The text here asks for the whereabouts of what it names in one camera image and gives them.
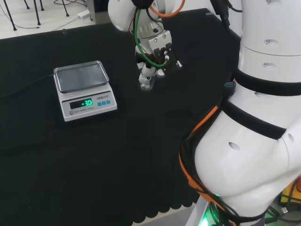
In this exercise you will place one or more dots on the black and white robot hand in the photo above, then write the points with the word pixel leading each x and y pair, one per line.
pixel 160 40

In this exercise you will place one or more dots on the small clear glass beaker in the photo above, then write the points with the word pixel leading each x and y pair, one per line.
pixel 147 86

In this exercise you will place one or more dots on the white electronic balance steel pan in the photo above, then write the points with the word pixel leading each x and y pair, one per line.
pixel 89 113

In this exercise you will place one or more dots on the white power strip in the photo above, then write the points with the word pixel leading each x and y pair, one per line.
pixel 83 14

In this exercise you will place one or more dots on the blue USB plug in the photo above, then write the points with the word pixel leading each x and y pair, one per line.
pixel 230 84

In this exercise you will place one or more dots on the black bench cloth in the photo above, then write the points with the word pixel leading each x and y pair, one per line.
pixel 94 164

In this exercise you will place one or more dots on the black tripod legs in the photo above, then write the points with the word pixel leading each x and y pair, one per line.
pixel 11 20

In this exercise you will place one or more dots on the yellow stop button box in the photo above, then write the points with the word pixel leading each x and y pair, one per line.
pixel 285 196

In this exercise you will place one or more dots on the silver USB plug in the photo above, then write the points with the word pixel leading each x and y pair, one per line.
pixel 284 210

